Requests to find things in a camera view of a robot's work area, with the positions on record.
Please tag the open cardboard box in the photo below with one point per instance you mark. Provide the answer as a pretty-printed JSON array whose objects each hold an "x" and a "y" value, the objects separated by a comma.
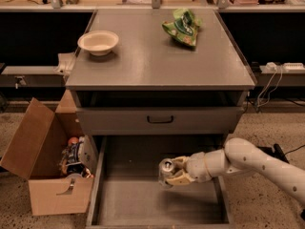
[{"x": 34, "y": 154}]

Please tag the closed grey top drawer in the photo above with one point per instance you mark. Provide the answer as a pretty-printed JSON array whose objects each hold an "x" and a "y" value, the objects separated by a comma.
[{"x": 133, "y": 121}]

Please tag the grey drawer cabinet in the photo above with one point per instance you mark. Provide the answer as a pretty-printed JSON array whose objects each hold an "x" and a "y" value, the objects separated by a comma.
[{"x": 149, "y": 69}]

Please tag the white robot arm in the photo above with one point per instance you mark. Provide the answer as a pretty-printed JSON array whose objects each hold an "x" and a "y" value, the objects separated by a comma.
[{"x": 238, "y": 156}]

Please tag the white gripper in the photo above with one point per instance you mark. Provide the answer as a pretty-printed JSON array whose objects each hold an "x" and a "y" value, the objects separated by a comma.
[{"x": 195, "y": 166}]

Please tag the black bar on floor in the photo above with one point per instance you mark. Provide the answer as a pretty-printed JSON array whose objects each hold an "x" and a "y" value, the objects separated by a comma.
[{"x": 278, "y": 153}]

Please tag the black drawer handle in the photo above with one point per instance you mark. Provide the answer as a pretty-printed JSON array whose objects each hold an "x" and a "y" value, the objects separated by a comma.
[{"x": 160, "y": 119}]

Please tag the black power adapter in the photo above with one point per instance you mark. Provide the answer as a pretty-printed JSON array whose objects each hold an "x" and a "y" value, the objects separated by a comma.
[{"x": 267, "y": 150}]

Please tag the white paper bowl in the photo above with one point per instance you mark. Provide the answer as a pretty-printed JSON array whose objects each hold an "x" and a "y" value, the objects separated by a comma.
[{"x": 98, "y": 43}]

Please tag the white power strip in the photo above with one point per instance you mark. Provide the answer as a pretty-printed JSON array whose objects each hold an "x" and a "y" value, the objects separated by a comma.
[{"x": 294, "y": 67}]

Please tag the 7up soda can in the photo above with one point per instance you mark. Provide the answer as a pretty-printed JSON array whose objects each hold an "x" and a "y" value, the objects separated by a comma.
[{"x": 166, "y": 170}]

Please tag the green chip bag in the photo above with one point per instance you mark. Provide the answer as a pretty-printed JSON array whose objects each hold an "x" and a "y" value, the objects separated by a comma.
[{"x": 184, "y": 27}]

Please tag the clutter inside cardboard box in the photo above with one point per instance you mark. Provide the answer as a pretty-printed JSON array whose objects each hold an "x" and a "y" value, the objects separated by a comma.
[{"x": 77, "y": 158}]

